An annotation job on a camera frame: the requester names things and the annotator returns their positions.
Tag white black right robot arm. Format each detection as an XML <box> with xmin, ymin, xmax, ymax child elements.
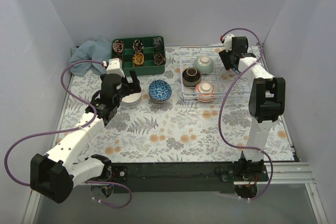
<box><xmin>219</xmin><ymin>34</ymin><xmax>286</xmax><ymax>181</ymax></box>

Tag pale green bowl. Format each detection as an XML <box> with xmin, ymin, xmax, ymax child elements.
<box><xmin>193</xmin><ymin>56</ymin><xmax>214</xmax><ymax>74</ymax></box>

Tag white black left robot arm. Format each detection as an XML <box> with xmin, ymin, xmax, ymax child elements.
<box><xmin>30</xmin><ymin>71</ymin><xmax>142</xmax><ymax>203</ymax></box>

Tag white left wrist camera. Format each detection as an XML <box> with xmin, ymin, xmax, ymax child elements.
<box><xmin>106</xmin><ymin>58</ymin><xmax>125</xmax><ymax>78</ymax></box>

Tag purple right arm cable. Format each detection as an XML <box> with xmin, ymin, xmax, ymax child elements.
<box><xmin>218</xmin><ymin>27</ymin><xmax>274</xmax><ymax>200</ymax></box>

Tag grey folded item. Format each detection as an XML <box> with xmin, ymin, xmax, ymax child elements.
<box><xmin>153</xmin><ymin>37</ymin><xmax>164</xmax><ymax>52</ymax></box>

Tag brown floral rolled band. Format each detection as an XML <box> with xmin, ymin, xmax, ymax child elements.
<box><xmin>154</xmin><ymin>53</ymin><xmax>165</xmax><ymax>66</ymax></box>

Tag pink black rolled band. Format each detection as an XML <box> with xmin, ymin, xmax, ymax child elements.
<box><xmin>112</xmin><ymin>40</ymin><xmax>124</xmax><ymax>54</ymax></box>

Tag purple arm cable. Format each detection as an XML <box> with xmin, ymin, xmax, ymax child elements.
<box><xmin>218</xmin><ymin>27</ymin><xmax>274</xmax><ymax>200</ymax></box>
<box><xmin>4</xmin><ymin>60</ymin><xmax>132</xmax><ymax>208</ymax></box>

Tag brown checker pattern bowl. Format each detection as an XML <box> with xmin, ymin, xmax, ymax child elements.
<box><xmin>150</xmin><ymin>96</ymin><xmax>169</xmax><ymax>104</ymax></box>

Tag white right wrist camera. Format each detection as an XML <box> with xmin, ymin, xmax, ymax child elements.
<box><xmin>220</xmin><ymin>34</ymin><xmax>235</xmax><ymax>51</ymax></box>

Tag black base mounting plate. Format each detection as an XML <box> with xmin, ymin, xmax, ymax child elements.
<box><xmin>107</xmin><ymin>162</ymin><xmax>271</xmax><ymax>194</ymax></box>

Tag blue zigzag pattern bowl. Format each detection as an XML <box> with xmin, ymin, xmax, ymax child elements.
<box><xmin>231</xmin><ymin>68</ymin><xmax>240</xmax><ymax>75</ymax></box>

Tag light blue denim cloth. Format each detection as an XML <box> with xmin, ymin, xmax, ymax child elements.
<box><xmin>69</xmin><ymin>37</ymin><xmax>112</xmax><ymax>77</ymax></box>

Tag white orange ring bowl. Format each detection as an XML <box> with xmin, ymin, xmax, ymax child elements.
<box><xmin>194</xmin><ymin>81</ymin><xmax>215</xmax><ymax>103</ymax></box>

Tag plain white bowl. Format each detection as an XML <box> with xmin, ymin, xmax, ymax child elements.
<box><xmin>122</xmin><ymin>92</ymin><xmax>142</xmax><ymax>105</ymax></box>

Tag yellow rolled band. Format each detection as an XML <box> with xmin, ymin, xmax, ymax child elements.
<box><xmin>132</xmin><ymin>52</ymin><xmax>144</xmax><ymax>67</ymax></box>

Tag blue triangle pattern bowl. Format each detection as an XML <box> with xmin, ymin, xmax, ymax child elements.
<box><xmin>148</xmin><ymin>80</ymin><xmax>172</xmax><ymax>100</ymax></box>

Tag white wire dish rack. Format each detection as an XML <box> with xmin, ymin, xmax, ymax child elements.
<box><xmin>178</xmin><ymin>45</ymin><xmax>251</xmax><ymax>103</ymax></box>

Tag black white rolled band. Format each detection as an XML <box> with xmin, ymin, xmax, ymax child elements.
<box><xmin>132</xmin><ymin>39</ymin><xmax>144</xmax><ymax>53</ymax></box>

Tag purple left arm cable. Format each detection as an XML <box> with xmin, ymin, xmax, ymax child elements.
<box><xmin>4</xmin><ymin>60</ymin><xmax>132</xmax><ymax>208</ymax></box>

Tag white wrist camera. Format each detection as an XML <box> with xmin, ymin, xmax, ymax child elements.
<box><xmin>220</xmin><ymin>34</ymin><xmax>235</xmax><ymax>51</ymax></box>
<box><xmin>106</xmin><ymin>58</ymin><xmax>125</xmax><ymax>78</ymax></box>

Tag green compartment organizer tray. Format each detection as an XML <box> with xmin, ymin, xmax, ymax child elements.
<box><xmin>111</xmin><ymin>36</ymin><xmax>166</xmax><ymax>76</ymax></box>

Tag black gold bowl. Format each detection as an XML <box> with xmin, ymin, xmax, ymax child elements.
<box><xmin>182</xmin><ymin>67</ymin><xmax>202</xmax><ymax>87</ymax></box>

